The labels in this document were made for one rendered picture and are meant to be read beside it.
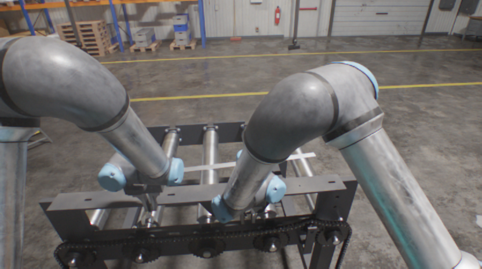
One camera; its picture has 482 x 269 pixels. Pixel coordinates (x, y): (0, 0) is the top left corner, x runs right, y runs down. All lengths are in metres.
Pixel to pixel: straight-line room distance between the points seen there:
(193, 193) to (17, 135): 0.70
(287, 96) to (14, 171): 0.42
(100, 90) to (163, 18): 9.64
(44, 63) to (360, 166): 0.49
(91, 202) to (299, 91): 0.95
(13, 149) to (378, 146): 0.56
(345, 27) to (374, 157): 10.59
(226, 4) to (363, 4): 5.24
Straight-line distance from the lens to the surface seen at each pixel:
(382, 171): 0.46
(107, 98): 0.41
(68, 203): 1.19
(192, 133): 1.98
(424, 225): 0.50
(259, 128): 0.40
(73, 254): 1.39
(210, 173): 1.49
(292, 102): 0.38
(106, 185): 0.75
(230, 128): 1.95
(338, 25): 10.84
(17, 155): 0.48
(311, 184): 1.08
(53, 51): 0.41
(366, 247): 2.45
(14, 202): 0.49
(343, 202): 1.25
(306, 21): 10.33
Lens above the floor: 1.90
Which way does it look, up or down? 29 degrees down
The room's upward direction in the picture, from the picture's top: 1 degrees counter-clockwise
